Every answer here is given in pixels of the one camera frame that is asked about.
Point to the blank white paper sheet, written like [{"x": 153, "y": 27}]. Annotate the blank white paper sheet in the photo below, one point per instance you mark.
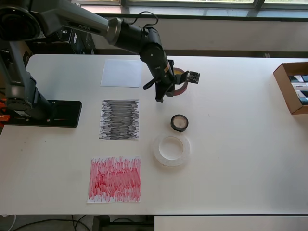
[{"x": 120, "y": 73}]

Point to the black carton with white letters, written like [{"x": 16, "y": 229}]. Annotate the black carton with white letters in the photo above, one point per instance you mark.
[{"x": 65, "y": 36}]

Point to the small boxed product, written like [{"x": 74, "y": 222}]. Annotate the small boxed product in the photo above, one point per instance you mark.
[
  {"x": 299, "y": 86},
  {"x": 302, "y": 94},
  {"x": 303, "y": 101},
  {"x": 298, "y": 78}
]

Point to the white tape roll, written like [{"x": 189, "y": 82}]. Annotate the white tape roll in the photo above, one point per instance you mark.
[{"x": 173, "y": 163}]

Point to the red tape roll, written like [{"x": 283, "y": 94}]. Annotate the red tape roll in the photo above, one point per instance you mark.
[{"x": 184, "y": 87}]

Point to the black scribbled paper sheet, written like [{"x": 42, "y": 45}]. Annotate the black scribbled paper sheet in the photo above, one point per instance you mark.
[{"x": 119, "y": 120}]

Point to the red scribbled paper sheet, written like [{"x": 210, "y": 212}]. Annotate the red scribbled paper sheet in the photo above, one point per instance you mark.
[{"x": 113, "y": 180}]

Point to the tall GX760A cardboard box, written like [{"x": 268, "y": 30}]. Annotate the tall GX760A cardboard box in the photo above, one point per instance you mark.
[{"x": 27, "y": 54}]

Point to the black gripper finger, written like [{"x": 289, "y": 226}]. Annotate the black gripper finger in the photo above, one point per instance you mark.
[
  {"x": 170, "y": 91},
  {"x": 160, "y": 92}
]

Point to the black table leg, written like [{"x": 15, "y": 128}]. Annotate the black table leg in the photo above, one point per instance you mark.
[{"x": 101, "y": 223}]

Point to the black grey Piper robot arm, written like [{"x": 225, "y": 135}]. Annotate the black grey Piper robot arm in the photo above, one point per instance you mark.
[{"x": 130, "y": 36}]

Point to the black printed carton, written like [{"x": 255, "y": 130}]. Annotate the black printed carton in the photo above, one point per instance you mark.
[{"x": 81, "y": 43}]

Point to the white panel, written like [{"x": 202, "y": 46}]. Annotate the white panel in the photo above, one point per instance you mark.
[{"x": 228, "y": 223}]

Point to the black tape roll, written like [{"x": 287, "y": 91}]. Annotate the black tape roll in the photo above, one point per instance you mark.
[{"x": 173, "y": 124}]

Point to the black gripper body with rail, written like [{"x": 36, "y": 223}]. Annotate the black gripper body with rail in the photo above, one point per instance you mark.
[{"x": 168, "y": 80}]

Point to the orange clamp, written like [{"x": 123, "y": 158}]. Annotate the orange clamp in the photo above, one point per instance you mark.
[{"x": 4, "y": 118}]

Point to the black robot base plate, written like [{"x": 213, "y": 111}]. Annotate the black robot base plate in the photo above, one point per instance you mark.
[{"x": 65, "y": 113}]

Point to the wrist camera board on bracket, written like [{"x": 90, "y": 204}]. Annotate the wrist camera board on bracket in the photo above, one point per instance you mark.
[{"x": 193, "y": 77}]

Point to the open cardboard box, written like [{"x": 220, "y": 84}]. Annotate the open cardboard box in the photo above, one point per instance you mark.
[{"x": 281, "y": 84}]

